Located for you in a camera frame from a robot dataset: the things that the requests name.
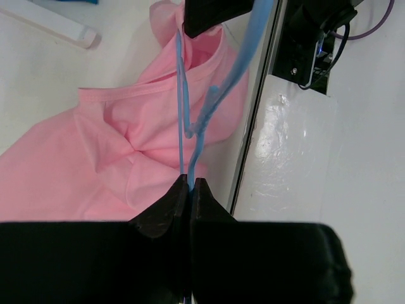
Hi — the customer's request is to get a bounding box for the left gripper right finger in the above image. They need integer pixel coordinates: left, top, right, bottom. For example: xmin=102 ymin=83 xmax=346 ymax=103
xmin=191 ymin=179 xmax=353 ymax=303

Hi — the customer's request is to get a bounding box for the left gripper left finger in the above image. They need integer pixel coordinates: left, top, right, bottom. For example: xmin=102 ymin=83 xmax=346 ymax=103
xmin=1 ymin=175 xmax=189 ymax=303

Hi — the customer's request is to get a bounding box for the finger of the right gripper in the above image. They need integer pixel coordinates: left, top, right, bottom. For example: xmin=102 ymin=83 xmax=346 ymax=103
xmin=184 ymin=0 xmax=254 ymax=39

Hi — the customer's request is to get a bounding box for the blue wire hanger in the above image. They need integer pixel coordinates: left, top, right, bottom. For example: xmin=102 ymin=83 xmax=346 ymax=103
xmin=175 ymin=0 xmax=273 ymax=304

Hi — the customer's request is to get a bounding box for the pink t shirt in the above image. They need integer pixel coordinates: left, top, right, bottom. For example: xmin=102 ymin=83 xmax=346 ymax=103
xmin=1 ymin=1 xmax=237 ymax=222

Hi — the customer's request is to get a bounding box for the blue t shirt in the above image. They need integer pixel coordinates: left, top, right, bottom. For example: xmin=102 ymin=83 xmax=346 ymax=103
xmin=79 ymin=0 xmax=99 ymax=5

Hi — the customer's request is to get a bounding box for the white clothes rack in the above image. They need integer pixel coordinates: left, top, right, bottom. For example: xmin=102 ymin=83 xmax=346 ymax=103
xmin=1 ymin=0 xmax=101 ymax=49

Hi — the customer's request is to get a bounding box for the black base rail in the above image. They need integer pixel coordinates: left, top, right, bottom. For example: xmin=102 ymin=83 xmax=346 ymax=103
xmin=227 ymin=1 xmax=360 ymax=213

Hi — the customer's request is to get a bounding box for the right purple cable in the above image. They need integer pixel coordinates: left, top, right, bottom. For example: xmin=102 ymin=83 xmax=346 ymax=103
xmin=332 ymin=0 xmax=396 ymax=41

